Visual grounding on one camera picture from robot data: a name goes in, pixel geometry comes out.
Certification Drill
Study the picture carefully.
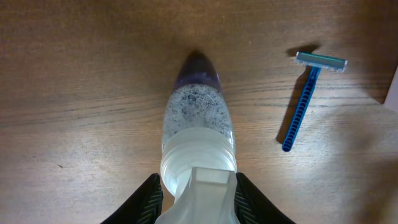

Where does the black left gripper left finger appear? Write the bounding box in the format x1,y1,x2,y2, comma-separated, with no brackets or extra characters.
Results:
101,173,163,224

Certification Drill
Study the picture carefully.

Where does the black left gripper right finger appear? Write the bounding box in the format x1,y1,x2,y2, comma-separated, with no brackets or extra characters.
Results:
234,172,295,224

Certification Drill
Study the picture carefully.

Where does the clear purple spray bottle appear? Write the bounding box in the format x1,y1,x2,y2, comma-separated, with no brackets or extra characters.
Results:
156,51,239,224

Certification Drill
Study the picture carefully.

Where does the blue disposable razor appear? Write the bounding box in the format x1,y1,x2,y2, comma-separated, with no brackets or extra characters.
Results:
282,52,348,152

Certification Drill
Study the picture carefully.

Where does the pink cardboard box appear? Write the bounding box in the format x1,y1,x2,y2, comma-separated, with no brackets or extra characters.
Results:
384,68,398,113

